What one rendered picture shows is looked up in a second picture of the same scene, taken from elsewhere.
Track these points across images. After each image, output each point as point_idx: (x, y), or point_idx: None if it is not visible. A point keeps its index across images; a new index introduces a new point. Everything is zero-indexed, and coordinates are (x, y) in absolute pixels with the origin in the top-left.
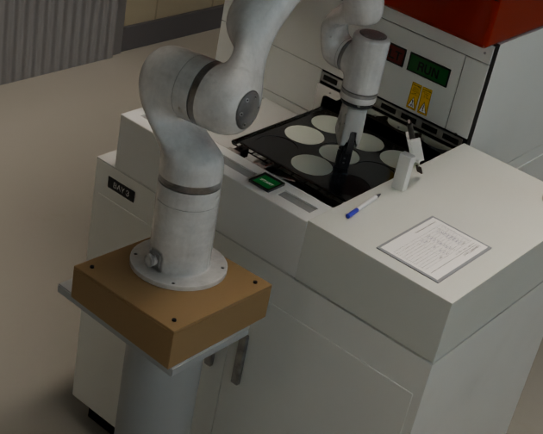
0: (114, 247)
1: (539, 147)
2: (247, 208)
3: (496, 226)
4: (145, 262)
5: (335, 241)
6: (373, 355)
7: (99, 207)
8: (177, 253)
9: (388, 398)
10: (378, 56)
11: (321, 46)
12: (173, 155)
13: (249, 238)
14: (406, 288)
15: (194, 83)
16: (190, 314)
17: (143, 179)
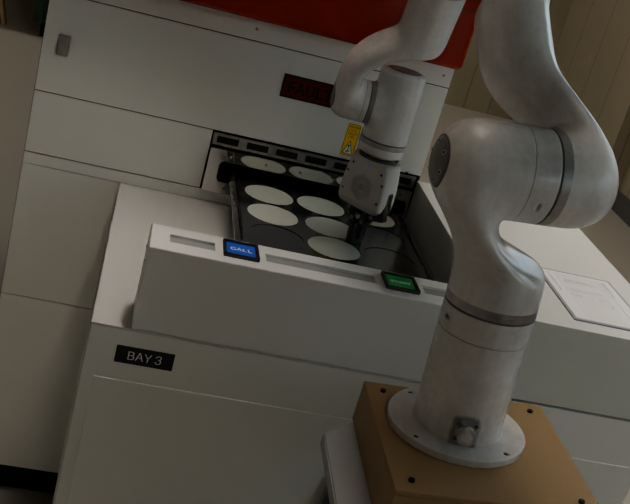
0: (126, 446)
1: None
2: (395, 323)
3: (571, 258)
4: (459, 441)
5: (537, 327)
6: (578, 443)
7: (95, 397)
8: (500, 411)
9: (595, 484)
10: (421, 95)
11: (341, 96)
12: (519, 276)
13: (395, 362)
14: None
15: (566, 165)
16: (574, 485)
17: (194, 332)
